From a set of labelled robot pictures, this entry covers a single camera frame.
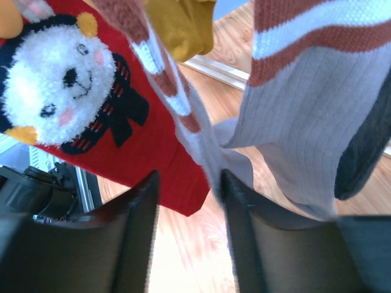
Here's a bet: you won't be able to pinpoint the wooden drying rack frame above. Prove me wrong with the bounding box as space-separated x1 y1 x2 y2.
183 56 249 91

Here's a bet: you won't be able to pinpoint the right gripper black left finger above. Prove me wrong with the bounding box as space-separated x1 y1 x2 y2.
1 171 159 292

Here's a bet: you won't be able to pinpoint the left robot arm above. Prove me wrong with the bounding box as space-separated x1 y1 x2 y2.
1 165 78 220

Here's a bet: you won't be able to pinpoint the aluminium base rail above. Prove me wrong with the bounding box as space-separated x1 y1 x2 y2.
29 146 103 214

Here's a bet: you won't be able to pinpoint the mustard yellow sock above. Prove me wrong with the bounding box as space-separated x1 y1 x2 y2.
144 0 216 62

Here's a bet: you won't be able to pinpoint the red panda sock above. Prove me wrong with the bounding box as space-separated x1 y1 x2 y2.
1 1 210 216

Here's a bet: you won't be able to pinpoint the grey sock red stripes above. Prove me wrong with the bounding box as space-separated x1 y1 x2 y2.
214 1 390 220

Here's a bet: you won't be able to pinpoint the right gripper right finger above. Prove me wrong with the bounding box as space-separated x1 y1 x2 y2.
221 170 390 292

